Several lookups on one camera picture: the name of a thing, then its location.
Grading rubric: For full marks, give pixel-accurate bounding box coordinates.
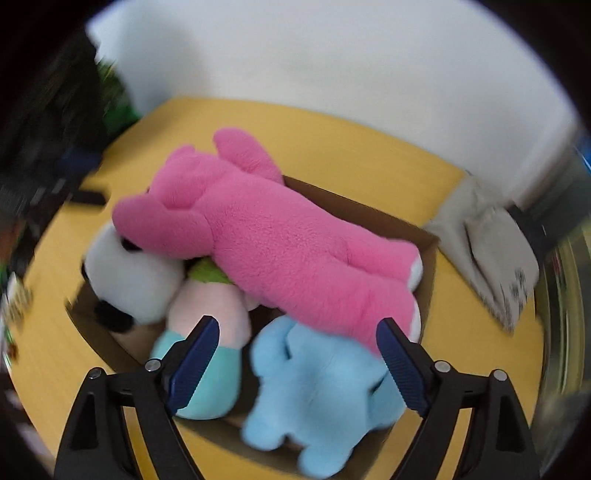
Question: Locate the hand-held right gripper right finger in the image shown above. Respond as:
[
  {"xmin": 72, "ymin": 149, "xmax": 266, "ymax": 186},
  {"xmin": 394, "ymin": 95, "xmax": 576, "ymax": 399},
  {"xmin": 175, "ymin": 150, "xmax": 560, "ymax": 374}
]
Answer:
[{"xmin": 376, "ymin": 318, "xmax": 541, "ymax": 480}]

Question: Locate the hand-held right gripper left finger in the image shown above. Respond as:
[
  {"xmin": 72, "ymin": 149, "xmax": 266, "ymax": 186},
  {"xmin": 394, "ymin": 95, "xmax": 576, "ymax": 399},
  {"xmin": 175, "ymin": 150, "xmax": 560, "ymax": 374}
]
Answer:
[{"xmin": 54, "ymin": 315, "xmax": 221, "ymax": 480}]

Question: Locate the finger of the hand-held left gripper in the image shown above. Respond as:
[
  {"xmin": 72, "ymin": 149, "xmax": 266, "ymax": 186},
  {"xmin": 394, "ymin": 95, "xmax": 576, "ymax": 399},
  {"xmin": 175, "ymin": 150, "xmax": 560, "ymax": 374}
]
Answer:
[
  {"xmin": 69, "ymin": 188, "xmax": 108, "ymax": 206},
  {"xmin": 55, "ymin": 150, "xmax": 105, "ymax": 178}
]

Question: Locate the pastel pink teal plush toy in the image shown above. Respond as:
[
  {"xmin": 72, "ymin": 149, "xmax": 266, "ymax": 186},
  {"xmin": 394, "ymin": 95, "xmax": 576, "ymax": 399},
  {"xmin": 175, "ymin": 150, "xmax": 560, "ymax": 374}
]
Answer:
[{"xmin": 150, "ymin": 258, "xmax": 252, "ymax": 421}]

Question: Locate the light blue plush toy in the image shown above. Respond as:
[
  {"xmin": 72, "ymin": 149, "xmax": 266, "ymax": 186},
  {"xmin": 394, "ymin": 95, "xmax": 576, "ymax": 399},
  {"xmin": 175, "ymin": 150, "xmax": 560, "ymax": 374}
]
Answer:
[{"xmin": 241, "ymin": 316, "xmax": 409, "ymax": 478}]

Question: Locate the cardboard box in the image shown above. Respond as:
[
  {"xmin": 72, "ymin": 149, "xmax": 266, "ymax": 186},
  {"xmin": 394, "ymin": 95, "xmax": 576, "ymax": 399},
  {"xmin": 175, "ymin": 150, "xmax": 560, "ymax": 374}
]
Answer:
[{"xmin": 65, "ymin": 175, "xmax": 439, "ymax": 478}]

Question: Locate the wooden desktop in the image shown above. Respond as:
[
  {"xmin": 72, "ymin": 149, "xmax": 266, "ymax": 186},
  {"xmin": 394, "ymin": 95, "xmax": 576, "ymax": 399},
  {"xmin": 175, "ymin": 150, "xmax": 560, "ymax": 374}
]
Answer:
[{"xmin": 14, "ymin": 95, "xmax": 546, "ymax": 480}]

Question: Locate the green table cloth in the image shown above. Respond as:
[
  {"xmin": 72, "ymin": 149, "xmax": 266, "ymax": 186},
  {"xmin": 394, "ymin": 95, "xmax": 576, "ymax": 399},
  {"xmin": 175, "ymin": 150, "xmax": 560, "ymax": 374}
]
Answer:
[{"xmin": 95, "ymin": 62, "xmax": 139, "ymax": 134}]

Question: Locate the patterned white cup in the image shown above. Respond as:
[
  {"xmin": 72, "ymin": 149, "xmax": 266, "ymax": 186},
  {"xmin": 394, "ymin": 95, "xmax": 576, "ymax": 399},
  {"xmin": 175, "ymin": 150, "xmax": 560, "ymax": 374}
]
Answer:
[{"xmin": 2, "ymin": 272, "xmax": 35, "ymax": 328}]

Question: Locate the grey cloth bag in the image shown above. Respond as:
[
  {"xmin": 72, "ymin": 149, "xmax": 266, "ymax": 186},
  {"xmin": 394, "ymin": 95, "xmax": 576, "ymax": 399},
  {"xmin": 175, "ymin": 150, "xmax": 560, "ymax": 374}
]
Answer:
[{"xmin": 422, "ymin": 173, "xmax": 541, "ymax": 333}]

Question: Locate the metal glass door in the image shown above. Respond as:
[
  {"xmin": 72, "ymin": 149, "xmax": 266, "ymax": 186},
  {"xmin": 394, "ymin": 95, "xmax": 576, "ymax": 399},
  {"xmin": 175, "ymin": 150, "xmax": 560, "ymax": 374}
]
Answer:
[{"xmin": 531, "ymin": 134, "xmax": 591, "ymax": 416}]

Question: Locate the dark garment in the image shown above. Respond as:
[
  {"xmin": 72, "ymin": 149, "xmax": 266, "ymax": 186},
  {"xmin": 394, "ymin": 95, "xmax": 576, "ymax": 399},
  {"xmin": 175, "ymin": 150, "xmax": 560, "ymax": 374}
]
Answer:
[{"xmin": 508, "ymin": 203, "xmax": 555, "ymax": 241}]

